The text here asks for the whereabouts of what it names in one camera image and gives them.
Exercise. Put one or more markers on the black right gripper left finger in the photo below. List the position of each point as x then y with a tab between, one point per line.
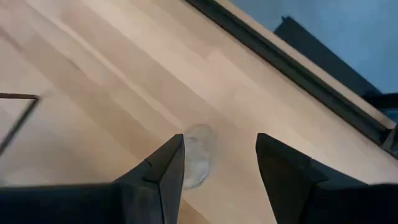
109	205

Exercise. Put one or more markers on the black table frame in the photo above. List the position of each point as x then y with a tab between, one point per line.
280	57

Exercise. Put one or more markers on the clear crosshatched glass bottle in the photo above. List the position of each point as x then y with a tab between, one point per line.
200	155

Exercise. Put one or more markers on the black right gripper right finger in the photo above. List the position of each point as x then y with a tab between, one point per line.
326	202

